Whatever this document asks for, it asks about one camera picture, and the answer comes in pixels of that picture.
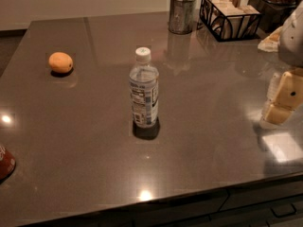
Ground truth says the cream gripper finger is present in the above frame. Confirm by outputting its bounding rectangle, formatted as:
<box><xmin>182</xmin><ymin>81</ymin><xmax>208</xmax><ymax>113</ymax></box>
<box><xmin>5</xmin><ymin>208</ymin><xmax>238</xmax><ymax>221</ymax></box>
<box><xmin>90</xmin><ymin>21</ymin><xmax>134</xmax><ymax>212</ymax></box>
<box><xmin>262</xmin><ymin>70</ymin><xmax>303</xmax><ymax>125</ymax></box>
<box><xmin>267</xmin><ymin>73</ymin><xmax>281</xmax><ymax>100</ymax></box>

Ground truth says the clear plastic water bottle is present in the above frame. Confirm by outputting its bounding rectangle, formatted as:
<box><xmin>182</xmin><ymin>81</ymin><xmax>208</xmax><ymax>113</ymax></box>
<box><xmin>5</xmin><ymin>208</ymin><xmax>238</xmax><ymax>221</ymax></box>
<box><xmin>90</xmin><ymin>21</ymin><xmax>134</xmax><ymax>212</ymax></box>
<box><xmin>129</xmin><ymin>47</ymin><xmax>159</xmax><ymax>128</ymax></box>

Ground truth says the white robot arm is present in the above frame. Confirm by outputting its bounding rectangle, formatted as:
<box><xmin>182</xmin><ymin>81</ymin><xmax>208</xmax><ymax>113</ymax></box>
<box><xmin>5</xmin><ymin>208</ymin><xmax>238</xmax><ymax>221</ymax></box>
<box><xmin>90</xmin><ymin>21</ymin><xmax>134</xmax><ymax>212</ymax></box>
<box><xmin>260</xmin><ymin>4</ymin><xmax>303</xmax><ymax>128</ymax></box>

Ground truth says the yellow snack packet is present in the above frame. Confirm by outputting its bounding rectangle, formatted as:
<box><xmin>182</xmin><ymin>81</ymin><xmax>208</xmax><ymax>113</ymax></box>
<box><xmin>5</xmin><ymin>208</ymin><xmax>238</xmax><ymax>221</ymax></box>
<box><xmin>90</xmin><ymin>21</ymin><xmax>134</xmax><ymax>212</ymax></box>
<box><xmin>258</xmin><ymin>26</ymin><xmax>282</xmax><ymax>52</ymax></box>

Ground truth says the black stand under jar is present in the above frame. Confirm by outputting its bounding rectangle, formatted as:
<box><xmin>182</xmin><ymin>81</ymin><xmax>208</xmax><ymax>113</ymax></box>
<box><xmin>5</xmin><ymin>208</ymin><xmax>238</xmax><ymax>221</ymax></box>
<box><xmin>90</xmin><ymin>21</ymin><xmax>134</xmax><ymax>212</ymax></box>
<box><xmin>248</xmin><ymin>0</ymin><xmax>296</xmax><ymax>32</ymax></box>

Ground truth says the metal cup with stirrers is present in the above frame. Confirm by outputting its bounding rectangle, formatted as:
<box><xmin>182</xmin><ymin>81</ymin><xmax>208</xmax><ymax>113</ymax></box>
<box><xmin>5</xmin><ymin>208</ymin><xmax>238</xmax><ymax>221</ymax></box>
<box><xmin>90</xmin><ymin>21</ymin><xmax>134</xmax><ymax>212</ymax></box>
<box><xmin>169</xmin><ymin>0</ymin><xmax>196</xmax><ymax>35</ymax></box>

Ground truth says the orange fruit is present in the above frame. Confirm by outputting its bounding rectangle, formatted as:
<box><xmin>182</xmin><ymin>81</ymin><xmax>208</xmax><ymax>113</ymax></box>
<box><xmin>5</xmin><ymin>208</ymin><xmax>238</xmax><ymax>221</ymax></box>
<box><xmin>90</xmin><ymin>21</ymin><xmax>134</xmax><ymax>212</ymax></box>
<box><xmin>48</xmin><ymin>52</ymin><xmax>73</xmax><ymax>74</ymax></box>

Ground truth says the red snack bag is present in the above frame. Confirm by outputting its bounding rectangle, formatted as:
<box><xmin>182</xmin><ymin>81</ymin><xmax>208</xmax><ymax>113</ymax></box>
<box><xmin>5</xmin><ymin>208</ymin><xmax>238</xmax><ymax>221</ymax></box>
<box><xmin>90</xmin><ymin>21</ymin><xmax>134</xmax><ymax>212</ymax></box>
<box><xmin>0</xmin><ymin>145</ymin><xmax>16</xmax><ymax>180</ymax></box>

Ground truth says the black wire napkin holder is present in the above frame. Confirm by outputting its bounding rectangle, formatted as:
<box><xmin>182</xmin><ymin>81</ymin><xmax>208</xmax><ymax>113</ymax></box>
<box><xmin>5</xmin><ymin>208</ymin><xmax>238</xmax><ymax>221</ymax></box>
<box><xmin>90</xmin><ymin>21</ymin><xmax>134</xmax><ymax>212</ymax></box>
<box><xmin>198</xmin><ymin>0</ymin><xmax>261</xmax><ymax>42</ymax></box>

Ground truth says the dark drawer with handle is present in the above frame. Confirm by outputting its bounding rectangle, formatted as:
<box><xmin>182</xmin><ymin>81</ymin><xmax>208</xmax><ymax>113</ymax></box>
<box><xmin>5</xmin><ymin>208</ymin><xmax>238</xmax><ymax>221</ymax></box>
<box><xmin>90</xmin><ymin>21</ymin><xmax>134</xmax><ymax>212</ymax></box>
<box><xmin>132</xmin><ymin>178</ymin><xmax>303</xmax><ymax>227</ymax></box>

